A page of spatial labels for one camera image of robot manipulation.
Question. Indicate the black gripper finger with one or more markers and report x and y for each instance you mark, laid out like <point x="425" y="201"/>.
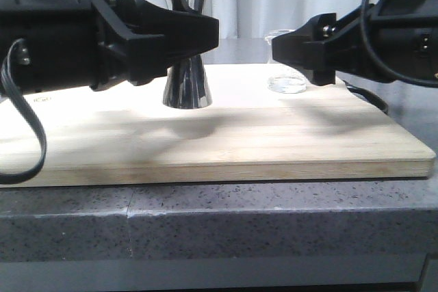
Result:
<point x="304" y="50"/>
<point x="140" y="41"/>

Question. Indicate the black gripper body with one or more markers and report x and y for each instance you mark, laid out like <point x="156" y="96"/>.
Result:
<point x="65" y="43"/>
<point x="391" y="40"/>

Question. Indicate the glass measuring beaker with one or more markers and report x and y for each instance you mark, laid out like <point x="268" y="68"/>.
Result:
<point x="285" y="80"/>

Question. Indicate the steel double jigger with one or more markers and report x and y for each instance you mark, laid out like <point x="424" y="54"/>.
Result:
<point x="187" y="85"/>

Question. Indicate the wooden cutting board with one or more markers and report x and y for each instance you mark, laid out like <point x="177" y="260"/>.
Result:
<point x="125" y="135"/>

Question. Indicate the black board strap handle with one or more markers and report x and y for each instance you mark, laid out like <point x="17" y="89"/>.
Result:
<point x="368" y="96"/>

